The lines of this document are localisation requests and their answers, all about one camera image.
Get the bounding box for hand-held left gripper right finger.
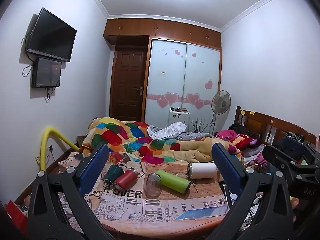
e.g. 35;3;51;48
211;142;297;240

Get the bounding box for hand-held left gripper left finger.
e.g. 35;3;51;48
27;142;118;240

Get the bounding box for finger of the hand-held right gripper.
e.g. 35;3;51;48
263;145;309;172

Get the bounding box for dark green cup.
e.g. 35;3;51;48
104;164;124;186

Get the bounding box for white cup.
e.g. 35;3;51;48
187;162;219;180

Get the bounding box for light green cup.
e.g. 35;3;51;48
155;169;192;194

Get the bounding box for clear glass cup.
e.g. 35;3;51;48
145;173;162;197

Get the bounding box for red plush toy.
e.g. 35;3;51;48
234;134;260;151

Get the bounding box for wooden bed headboard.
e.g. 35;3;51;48
235;106;318;150

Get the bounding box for pink clothing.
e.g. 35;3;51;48
216;129;238;140

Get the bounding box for colourful patchwork quilt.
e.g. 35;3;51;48
82;117;243;164

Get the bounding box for black bag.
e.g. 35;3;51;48
229;122;248;133

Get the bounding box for dark twig decoration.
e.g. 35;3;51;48
191;117;212;133

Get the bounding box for yellow pipe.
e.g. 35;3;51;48
37;127;79;173

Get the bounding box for newspaper print tablecloth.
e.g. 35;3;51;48
57;151;230;230

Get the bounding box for standing electric fan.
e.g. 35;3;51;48
211;90;232;135

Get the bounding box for white appliance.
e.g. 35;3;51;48
169;107;190;132

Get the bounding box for grey checked cloth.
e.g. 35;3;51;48
147;121;215;141

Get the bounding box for red box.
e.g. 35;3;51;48
5;200;28;233

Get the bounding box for brown wooden door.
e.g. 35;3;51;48
110;45;148;123

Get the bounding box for frosted sliding door wardrobe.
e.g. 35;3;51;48
144;38;222;136

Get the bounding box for small black monitor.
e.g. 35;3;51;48
31;57;62;89

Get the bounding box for wooden overhead cabinet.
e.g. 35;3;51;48
104;19;222;50

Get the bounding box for tangled cables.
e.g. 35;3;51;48
230;192;264;232

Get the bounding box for black television cable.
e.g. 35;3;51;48
21;35;34;77

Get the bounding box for black wall television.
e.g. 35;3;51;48
26;7;77;62

